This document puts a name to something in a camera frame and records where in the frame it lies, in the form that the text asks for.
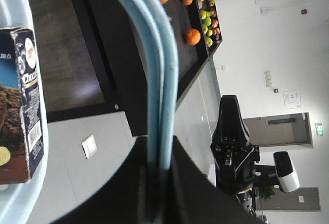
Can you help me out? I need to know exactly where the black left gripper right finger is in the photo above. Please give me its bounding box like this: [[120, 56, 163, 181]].
[[164, 136, 262, 223]]

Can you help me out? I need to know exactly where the green exit sign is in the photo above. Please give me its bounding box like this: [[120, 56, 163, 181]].
[[315, 123, 323, 137]]

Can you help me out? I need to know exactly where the dark blue cookie box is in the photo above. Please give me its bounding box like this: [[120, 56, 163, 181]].
[[1, 27, 44, 184]]

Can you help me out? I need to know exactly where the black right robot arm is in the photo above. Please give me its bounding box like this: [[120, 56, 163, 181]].
[[210, 95, 261, 217]]

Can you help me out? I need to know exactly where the wooden display stand black frame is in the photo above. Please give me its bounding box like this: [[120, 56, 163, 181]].
[[20, 0, 223, 137]]

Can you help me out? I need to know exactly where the grey door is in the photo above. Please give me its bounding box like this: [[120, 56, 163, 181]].
[[244, 113, 312, 147]]

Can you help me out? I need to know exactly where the light blue plastic basket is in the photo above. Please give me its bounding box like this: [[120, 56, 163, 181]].
[[1, 0, 179, 223]]

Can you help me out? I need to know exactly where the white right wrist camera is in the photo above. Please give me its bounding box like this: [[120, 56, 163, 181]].
[[273, 151, 300, 193]]

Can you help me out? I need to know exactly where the orange fruit near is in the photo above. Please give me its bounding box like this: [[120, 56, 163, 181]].
[[185, 28, 201, 45]]

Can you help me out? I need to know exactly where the far steel floor socket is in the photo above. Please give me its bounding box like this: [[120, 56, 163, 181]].
[[82, 134, 97, 159]]

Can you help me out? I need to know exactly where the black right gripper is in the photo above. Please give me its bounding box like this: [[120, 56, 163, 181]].
[[210, 95, 260, 191]]

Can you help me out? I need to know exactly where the apples and pears pile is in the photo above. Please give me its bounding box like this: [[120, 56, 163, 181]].
[[189, 0, 221, 48]]

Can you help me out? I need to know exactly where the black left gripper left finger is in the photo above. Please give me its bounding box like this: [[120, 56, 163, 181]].
[[53, 136, 152, 223]]

